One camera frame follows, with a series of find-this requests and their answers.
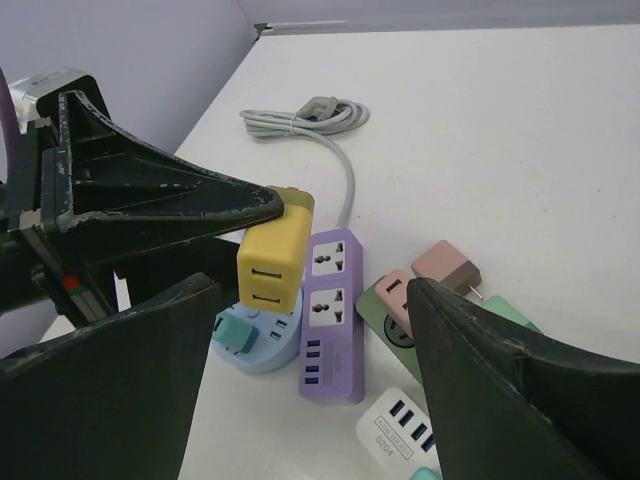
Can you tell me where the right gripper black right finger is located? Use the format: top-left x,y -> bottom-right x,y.
407,278 -> 639,479

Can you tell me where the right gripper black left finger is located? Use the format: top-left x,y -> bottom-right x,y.
1,273 -> 220,479

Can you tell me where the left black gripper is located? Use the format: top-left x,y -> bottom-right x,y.
1,90 -> 284,328

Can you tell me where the green plug adapter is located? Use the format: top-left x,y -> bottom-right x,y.
482,295 -> 541,333

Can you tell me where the teal plug adapter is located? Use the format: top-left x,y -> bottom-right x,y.
409,466 -> 441,480
212,312 -> 259,354

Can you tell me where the pink plug adapter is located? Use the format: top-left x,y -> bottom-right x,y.
411,240 -> 484,301
375,270 -> 413,339

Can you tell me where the yellow plug adapter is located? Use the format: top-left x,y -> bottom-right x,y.
237,187 -> 315,315

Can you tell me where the white power strip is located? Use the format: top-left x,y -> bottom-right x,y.
356,388 -> 442,479

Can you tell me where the green power strip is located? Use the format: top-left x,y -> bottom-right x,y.
356,277 -> 422,384

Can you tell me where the round blue power strip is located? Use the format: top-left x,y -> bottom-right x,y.
211,290 -> 303,374

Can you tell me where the purple power strip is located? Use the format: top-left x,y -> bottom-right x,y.
298,228 -> 365,404

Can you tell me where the grey cord of purple strip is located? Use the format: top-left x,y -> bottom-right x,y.
238,96 -> 372,231

